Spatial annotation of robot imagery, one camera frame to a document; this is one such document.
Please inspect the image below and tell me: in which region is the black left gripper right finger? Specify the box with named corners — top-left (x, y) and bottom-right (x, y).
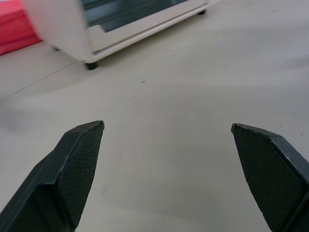
top-left (230, 123), bottom-right (309, 232)

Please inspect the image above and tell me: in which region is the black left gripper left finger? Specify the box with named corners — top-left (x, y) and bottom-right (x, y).
top-left (0, 120), bottom-right (105, 232)

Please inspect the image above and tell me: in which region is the white toaster oven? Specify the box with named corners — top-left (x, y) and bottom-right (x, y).
top-left (21, 0), bottom-right (210, 71)

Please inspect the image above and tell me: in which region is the red foam block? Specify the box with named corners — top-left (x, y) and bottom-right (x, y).
top-left (0, 0), bottom-right (44, 56)

